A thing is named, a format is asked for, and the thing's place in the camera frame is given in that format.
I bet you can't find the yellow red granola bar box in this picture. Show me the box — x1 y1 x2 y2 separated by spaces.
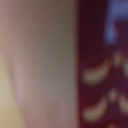
75 0 128 128

